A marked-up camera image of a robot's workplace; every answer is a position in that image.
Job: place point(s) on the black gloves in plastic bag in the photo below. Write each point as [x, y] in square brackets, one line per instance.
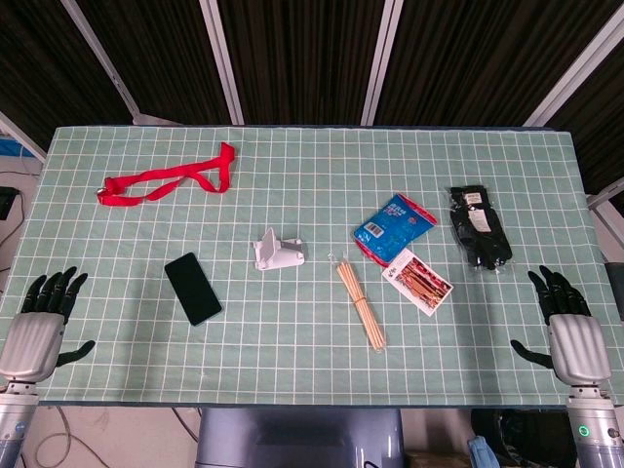
[480, 226]

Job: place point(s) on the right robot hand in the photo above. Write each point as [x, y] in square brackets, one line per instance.
[580, 348]

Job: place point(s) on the blue cloth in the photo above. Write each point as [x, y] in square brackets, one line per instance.
[480, 453]

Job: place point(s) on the white phone stand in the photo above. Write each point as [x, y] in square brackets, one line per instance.
[278, 252]

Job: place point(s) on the red patterned card packet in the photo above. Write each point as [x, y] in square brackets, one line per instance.
[419, 285]

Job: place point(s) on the bundle of wooden sticks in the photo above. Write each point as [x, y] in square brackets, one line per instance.
[362, 307]

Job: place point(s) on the green checkered tablecloth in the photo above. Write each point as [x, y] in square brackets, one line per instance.
[312, 312]

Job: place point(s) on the black smartphone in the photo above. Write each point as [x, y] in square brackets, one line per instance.
[193, 288]

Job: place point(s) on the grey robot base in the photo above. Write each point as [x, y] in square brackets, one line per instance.
[300, 439]

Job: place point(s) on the blue snack bag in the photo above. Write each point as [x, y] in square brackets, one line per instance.
[394, 229]

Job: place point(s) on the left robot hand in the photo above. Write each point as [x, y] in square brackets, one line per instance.
[30, 341]

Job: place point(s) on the black box device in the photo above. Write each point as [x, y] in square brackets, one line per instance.
[6, 202]

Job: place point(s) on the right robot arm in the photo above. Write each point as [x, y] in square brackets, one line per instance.
[595, 429]

